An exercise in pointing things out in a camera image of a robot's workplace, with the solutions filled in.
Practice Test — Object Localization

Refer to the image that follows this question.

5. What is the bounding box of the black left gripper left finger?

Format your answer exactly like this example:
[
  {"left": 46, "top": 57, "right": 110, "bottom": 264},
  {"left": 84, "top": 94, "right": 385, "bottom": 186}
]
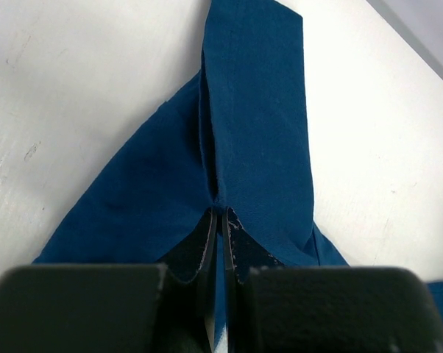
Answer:
[{"left": 157, "top": 210, "right": 217, "bottom": 352}]

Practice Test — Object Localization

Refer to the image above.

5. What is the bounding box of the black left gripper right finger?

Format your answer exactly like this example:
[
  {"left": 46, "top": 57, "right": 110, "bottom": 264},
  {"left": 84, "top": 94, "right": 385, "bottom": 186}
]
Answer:
[{"left": 221, "top": 207, "right": 285, "bottom": 352}]

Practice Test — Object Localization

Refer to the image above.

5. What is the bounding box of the blue t shirt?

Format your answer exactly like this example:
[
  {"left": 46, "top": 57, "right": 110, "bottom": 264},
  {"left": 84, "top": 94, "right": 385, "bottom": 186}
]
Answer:
[{"left": 32, "top": 0, "right": 443, "bottom": 353}]

